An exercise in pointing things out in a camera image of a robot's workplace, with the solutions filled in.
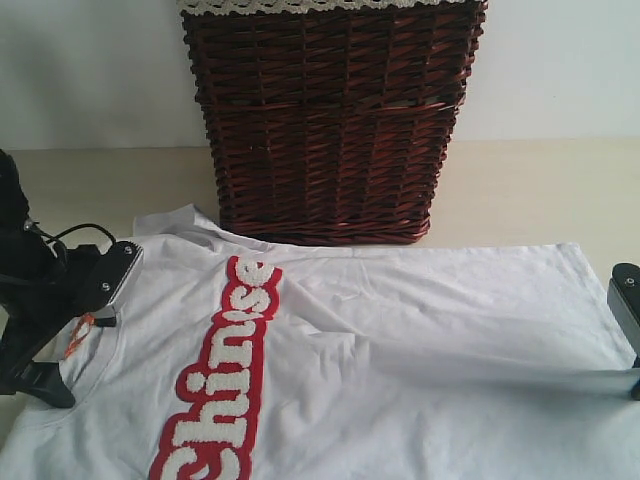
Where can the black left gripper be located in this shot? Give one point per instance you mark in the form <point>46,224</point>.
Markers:
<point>42,290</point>

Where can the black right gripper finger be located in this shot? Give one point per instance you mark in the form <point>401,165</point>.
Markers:
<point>623,301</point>

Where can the white t-shirt red lettering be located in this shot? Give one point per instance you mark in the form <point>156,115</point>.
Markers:
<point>234,358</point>

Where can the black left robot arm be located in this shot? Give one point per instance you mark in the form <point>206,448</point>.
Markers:
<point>18,226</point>

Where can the dark brown wicker basket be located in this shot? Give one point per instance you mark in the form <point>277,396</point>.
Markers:
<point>331,128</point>

